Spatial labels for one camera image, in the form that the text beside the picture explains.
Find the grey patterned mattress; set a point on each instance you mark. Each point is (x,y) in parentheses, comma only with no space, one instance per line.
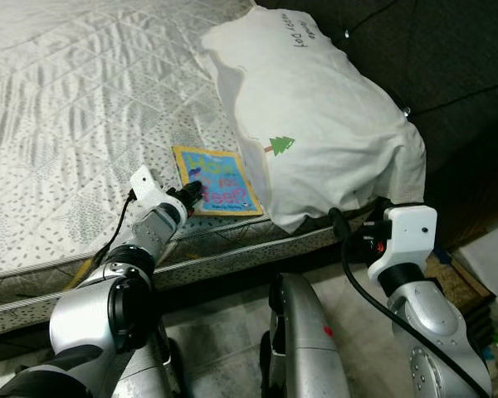
(83,99)

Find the dark grey tufted headboard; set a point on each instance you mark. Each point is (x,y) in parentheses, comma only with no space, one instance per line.
(448,66)

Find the white pillow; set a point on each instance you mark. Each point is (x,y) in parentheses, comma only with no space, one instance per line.
(315,108)

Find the black ribbed mat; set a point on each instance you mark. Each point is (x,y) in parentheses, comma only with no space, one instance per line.
(480,323)

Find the dark grey bed frame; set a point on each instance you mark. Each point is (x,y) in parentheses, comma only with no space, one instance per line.
(224,286)

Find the colourful children's book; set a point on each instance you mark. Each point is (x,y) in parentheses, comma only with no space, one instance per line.
(224,186)

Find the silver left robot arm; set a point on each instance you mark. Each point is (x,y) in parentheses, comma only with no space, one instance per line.
(91,315)

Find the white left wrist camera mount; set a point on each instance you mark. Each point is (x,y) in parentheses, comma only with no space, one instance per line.
(149,186)

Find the grey left robot leg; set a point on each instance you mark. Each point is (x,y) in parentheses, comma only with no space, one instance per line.
(149,373)

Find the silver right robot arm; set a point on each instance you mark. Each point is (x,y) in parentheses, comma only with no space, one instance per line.
(444,332)

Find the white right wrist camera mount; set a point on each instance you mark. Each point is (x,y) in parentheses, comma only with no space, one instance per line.
(407,232)

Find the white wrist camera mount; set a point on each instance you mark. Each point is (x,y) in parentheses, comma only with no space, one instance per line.
(149,186)
(407,232)

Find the brown coir door mat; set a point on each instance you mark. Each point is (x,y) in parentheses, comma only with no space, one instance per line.
(452,286)

